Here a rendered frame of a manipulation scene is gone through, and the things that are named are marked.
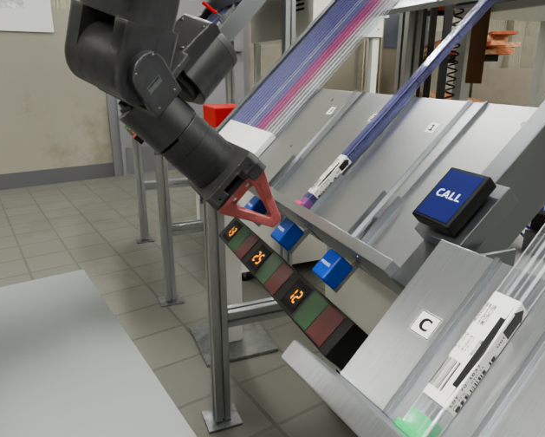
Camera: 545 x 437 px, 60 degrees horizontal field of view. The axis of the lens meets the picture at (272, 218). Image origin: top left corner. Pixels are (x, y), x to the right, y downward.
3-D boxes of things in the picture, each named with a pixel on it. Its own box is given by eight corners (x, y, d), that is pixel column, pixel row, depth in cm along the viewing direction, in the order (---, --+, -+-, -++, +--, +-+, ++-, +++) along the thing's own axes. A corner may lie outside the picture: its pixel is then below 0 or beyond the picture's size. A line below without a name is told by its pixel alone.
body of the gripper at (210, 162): (234, 148, 55) (187, 104, 52) (263, 163, 46) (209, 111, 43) (197, 190, 55) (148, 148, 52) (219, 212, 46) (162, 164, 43)
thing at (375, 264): (426, 316, 42) (383, 271, 38) (219, 171, 100) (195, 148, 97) (435, 304, 42) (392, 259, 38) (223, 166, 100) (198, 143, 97)
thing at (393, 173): (420, 290, 41) (402, 269, 39) (214, 158, 99) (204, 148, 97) (560, 127, 41) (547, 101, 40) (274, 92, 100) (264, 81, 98)
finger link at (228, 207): (280, 192, 59) (228, 140, 55) (304, 205, 52) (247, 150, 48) (244, 232, 59) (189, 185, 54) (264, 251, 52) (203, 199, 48)
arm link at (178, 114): (105, 114, 47) (117, 108, 42) (147, 64, 48) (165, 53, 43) (158, 159, 50) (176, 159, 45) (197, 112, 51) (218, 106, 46)
